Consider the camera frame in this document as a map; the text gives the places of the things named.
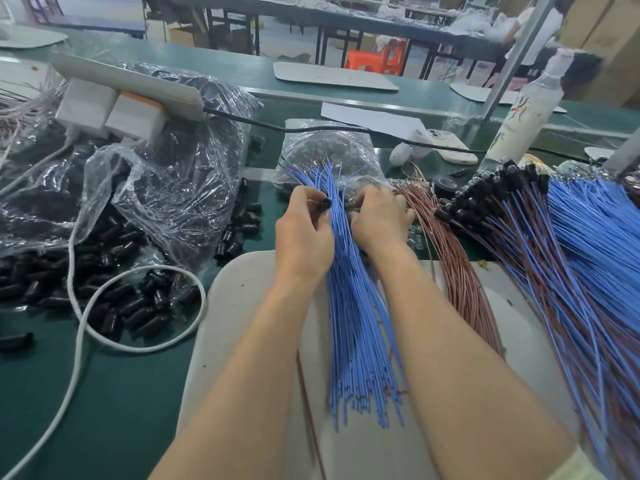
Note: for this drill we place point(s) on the white spray bottle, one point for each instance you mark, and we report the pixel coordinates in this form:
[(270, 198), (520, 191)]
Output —
[(525, 113)]

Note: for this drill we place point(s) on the blue table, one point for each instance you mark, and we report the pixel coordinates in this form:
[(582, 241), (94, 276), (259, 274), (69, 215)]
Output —
[(90, 15)]

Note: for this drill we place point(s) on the cardboard boxes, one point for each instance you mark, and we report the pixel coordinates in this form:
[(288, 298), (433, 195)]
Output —
[(605, 40)]

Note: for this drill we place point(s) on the white flat device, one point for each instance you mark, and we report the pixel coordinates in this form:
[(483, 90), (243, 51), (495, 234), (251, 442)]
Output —
[(450, 147)]

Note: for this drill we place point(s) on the person's left hand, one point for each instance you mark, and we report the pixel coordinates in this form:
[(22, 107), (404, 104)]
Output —
[(303, 243)]

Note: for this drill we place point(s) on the orange plastic stool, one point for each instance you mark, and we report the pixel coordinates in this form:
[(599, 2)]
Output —
[(380, 59)]

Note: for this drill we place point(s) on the white orange charger adapter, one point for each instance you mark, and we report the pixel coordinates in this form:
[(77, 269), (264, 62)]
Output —
[(135, 118)]

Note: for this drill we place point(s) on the slanted metal frame post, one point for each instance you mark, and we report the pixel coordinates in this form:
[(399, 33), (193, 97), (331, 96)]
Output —
[(518, 55)]

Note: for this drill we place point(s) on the pile of black plastic caps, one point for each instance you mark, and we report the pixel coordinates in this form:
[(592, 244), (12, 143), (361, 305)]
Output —
[(30, 285)]

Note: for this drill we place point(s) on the short metal frame post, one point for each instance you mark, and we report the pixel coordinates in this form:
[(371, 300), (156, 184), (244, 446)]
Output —
[(622, 155)]

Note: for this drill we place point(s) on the person's right forearm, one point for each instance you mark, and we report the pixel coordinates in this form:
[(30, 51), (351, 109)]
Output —
[(480, 385)]

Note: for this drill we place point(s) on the person's right hand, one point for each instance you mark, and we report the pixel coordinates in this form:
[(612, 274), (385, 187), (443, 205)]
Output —
[(385, 225)]

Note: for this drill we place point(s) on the long black-frame table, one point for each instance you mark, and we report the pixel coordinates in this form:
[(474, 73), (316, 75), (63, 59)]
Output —
[(320, 15)]

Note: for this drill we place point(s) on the white power strip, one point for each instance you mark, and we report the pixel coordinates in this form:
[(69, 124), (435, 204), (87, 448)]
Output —
[(128, 85)]

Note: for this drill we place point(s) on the person's left forearm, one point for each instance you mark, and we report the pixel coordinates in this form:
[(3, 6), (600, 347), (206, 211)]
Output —
[(240, 405)]

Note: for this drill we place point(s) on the white computer mouse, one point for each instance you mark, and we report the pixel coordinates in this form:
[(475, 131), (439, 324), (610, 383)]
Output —
[(401, 155)]

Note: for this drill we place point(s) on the white paper sheet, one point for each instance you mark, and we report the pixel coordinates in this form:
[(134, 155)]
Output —
[(370, 121)]

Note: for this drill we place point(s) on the small black cap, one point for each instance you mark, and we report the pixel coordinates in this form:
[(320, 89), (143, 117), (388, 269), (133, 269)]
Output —
[(323, 204)]

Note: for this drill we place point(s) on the small clear plastic bag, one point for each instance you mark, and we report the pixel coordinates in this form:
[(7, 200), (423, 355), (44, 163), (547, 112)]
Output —
[(325, 153)]

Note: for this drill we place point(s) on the white flat tray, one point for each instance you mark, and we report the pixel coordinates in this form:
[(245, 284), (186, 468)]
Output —
[(336, 76), (32, 37), (470, 95)]

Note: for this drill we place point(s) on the white work board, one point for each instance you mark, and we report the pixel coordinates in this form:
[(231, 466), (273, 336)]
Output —
[(230, 315)]

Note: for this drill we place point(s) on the large clear plastic bag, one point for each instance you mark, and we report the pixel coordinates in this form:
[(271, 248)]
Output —
[(190, 160)]

